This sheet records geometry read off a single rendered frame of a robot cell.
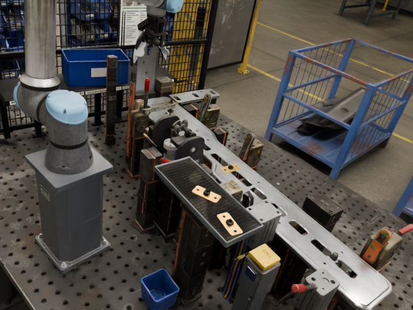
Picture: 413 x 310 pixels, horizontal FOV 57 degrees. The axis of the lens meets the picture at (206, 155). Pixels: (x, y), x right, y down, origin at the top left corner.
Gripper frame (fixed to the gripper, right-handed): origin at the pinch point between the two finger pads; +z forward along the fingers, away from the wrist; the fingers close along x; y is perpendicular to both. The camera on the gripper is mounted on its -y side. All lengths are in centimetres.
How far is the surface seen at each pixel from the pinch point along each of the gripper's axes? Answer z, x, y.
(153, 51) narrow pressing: 6.8, 18.7, -26.6
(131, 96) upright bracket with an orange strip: 20.2, -2.1, -9.1
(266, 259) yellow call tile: 13, -20, 97
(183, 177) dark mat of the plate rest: 13, -21, 59
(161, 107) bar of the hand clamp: 22.2, 7.4, 1.8
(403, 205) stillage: 108, 197, 64
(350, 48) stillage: 44, 296, -83
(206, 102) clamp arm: 20.7, 29.8, 7.1
